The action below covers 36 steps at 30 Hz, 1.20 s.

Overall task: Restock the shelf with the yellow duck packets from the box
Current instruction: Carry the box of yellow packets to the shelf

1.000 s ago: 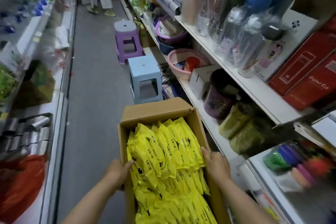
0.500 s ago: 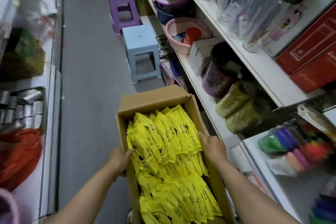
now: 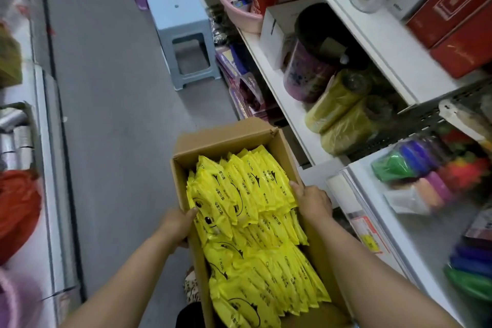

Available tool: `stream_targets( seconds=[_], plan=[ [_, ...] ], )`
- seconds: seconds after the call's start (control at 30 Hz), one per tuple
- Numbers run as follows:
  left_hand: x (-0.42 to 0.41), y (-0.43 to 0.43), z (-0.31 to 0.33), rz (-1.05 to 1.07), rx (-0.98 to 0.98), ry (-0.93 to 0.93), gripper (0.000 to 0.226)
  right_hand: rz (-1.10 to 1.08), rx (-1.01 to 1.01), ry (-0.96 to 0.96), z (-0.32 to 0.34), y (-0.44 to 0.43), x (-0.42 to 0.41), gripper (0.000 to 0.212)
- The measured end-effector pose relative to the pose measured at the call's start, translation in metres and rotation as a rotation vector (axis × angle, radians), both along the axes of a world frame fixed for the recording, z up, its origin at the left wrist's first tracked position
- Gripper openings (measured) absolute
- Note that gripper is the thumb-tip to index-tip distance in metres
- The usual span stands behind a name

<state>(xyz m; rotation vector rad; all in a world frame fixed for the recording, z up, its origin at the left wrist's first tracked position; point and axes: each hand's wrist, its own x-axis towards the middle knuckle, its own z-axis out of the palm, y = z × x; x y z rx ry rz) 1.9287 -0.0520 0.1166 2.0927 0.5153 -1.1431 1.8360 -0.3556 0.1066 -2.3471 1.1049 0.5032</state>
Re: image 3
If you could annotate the silver foil rolls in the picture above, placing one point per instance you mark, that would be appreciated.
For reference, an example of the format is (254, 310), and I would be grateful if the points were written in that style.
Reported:
(15, 139)

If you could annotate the pile of yellow packets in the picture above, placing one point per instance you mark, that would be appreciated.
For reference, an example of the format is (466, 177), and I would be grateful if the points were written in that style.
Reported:
(250, 231)

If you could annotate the light blue plastic stool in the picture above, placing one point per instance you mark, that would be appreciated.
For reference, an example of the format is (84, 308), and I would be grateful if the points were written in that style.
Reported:
(180, 28)

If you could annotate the orange plastic bag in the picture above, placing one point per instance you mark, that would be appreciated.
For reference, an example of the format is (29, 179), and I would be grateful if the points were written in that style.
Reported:
(17, 212)

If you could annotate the shelf price label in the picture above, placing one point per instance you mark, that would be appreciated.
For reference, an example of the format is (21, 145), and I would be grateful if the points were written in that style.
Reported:
(367, 233)

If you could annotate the stack of coloured rolls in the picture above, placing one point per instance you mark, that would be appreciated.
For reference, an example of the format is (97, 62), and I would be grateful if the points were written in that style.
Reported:
(471, 266)

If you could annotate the person's left hand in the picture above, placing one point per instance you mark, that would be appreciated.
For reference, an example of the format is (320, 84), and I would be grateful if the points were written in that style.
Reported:
(176, 224)

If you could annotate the white cardboard box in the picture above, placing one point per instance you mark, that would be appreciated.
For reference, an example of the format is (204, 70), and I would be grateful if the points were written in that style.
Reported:
(278, 31)

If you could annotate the person's right hand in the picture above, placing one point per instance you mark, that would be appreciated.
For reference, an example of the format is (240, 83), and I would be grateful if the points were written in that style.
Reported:
(312, 203)

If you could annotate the person's patterned shoe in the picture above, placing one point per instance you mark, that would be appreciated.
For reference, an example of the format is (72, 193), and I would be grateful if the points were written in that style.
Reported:
(191, 285)

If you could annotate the pink plastic tub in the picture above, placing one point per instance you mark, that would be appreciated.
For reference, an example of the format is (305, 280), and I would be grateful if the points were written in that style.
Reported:
(15, 301)

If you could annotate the person's right thumb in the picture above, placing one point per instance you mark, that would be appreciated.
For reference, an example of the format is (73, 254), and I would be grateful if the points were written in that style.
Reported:
(296, 188)

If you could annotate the white shelf unit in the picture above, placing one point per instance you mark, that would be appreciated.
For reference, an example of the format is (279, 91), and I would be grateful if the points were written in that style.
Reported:
(384, 55)

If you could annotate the red box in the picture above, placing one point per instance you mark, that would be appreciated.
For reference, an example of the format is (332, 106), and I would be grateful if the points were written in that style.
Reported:
(467, 47)
(449, 5)

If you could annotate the person's left thumb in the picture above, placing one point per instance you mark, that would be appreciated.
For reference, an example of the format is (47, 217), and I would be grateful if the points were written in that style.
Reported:
(191, 214)

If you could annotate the brown cardboard box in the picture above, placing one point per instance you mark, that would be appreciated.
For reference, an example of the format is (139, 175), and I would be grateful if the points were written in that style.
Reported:
(238, 139)

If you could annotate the purple black cylindrical bin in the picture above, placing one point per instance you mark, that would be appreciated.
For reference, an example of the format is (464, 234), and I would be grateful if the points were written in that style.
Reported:
(311, 58)

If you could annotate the person's left forearm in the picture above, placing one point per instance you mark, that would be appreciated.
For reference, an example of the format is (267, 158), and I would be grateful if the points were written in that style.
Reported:
(128, 281)

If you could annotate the person's right forearm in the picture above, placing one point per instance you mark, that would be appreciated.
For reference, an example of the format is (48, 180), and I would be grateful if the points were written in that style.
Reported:
(378, 281)

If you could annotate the yellow bag roll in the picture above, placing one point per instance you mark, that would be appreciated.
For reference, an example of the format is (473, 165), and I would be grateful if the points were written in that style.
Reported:
(353, 126)
(336, 101)

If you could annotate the purple packaged goods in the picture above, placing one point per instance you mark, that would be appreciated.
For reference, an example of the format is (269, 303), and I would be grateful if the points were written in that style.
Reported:
(240, 78)

